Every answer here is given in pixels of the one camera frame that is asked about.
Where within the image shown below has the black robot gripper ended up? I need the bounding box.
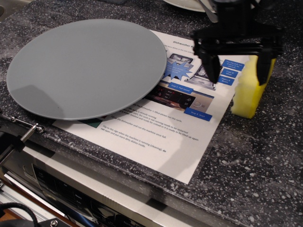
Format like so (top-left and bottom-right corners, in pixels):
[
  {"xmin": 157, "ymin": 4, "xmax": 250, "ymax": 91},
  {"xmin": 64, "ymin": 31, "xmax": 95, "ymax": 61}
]
[{"xmin": 191, "ymin": 0, "xmax": 283, "ymax": 86}]

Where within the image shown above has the yellow sponge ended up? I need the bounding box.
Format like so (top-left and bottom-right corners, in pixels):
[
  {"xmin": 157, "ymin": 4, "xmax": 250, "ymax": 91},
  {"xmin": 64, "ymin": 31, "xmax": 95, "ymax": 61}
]
[{"xmin": 231, "ymin": 55, "xmax": 276, "ymax": 119}]

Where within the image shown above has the grey round plate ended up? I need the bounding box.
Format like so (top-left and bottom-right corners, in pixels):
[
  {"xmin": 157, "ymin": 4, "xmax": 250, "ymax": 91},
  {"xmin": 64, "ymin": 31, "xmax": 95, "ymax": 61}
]
[{"xmin": 6, "ymin": 19, "xmax": 167, "ymax": 120}]

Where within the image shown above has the white plate at back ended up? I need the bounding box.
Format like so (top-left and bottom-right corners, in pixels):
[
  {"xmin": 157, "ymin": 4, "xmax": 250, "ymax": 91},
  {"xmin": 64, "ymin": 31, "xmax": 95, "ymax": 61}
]
[{"xmin": 163, "ymin": 0, "xmax": 205, "ymax": 12}]

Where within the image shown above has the metal spoon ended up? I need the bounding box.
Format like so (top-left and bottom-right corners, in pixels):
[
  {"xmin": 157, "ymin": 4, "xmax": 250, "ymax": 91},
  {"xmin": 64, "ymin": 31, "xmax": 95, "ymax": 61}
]
[{"xmin": 198, "ymin": 0, "xmax": 218, "ymax": 23}]

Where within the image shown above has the laminated dishwasher instruction sheet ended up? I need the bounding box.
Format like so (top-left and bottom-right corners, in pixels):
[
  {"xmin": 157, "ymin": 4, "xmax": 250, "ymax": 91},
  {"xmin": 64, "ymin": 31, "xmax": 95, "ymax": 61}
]
[{"xmin": 54, "ymin": 32, "xmax": 249, "ymax": 184}]

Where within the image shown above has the black metal clamp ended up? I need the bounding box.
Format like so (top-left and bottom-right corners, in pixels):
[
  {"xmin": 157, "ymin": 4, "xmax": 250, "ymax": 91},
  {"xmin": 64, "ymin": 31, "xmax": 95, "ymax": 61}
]
[{"xmin": 0, "ymin": 113, "xmax": 45, "ymax": 166}]

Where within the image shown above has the black bracket with screw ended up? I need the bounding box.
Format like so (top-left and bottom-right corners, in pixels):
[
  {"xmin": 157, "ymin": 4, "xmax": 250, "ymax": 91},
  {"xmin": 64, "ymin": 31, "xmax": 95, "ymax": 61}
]
[{"xmin": 38, "ymin": 218, "xmax": 71, "ymax": 227}]

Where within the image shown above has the black cable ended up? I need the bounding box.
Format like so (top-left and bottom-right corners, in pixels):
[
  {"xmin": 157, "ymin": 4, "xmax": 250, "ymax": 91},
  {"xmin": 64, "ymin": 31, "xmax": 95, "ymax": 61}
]
[{"xmin": 0, "ymin": 202, "xmax": 40, "ymax": 227}]

